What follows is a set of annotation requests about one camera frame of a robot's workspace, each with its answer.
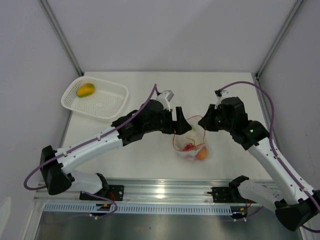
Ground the white perforated plastic basket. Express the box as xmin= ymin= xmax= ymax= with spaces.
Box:
xmin=61 ymin=76 xmax=129 ymax=123

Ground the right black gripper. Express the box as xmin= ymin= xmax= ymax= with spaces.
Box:
xmin=198 ymin=104 xmax=235 ymax=133

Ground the right aluminium frame post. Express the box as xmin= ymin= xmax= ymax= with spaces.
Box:
xmin=255 ymin=0 xmax=307 ymax=81

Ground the aluminium mounting rail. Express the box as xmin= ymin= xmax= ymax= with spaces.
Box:
xmin=33 ymin=177 xmax=307 ymax=206

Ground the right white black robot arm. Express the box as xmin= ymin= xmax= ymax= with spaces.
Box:
xmin=198 ymin=97 xmax=320 ymax=231

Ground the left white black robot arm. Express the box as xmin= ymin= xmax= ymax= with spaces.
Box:
xmin=40 ymin=99 xmax=192 ymax=200

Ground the yellow green toy mango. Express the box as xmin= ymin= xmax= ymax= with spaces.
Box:
xmin=76 ymin=83 xmax=95 ymax=98

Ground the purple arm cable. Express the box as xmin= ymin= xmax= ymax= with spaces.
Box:
xmin=23 ymin=83 xmax=161 ymax=221
xmin=214 ymin=80 xmax=320 ymax=233

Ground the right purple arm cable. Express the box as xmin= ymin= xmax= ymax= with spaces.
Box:
xmin=214 ymin=80 xmax=320 ymax=233

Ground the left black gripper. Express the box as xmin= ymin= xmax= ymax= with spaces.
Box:
xmin=143 ymin=106 xmax=191 ymax=135

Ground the clear red zip bag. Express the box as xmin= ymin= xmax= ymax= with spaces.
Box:
xmin=172 ymin=115 xmax=209 ymax=161

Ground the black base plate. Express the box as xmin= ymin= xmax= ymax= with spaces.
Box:
xmin=79 ymin=185 xmax=125 ymax=201
xmin=207 ymin=187 xmax=249 ymax=204

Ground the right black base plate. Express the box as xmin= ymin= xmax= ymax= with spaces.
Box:
xmin=207 ymin=187 xmax=249 ymax=204

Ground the left aluminium frame post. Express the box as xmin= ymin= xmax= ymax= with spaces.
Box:
xmin=37 ymin=0 xmax=84 ymax=77

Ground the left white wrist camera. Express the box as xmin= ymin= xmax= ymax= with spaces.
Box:
xmin=156 ymin=90 xmax=174 ymax=111

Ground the aluminium frame post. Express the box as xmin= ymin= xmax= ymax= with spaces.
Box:
xmin=255 ymin=0 xmax=307 ymax=81
xmin=37 ymin=0 xmax=84 ymax=77

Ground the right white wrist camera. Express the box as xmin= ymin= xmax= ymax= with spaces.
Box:
xmin=214 ymin=89 xmax=230 ymax=106

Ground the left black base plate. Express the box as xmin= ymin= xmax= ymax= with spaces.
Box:
xmin=79 ymin=185 xmax=125 ymax=201

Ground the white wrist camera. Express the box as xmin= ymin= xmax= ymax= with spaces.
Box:
xmin=214 ymin=89 xmax=230 ymax=106
xmin=156 ymin=90 xmax=174 ymax=111

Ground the white slotted cable duct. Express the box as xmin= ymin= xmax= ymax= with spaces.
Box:
xmin=43 ymin=202 xmax=233 ymax=216

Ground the red toy tomato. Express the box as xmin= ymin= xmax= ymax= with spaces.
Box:
xmin=195 ymin=146 xmax=208 ymax=161

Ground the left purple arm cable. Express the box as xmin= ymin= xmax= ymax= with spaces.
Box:
xmin=23 ymin=83 xmax=161 ymax=221

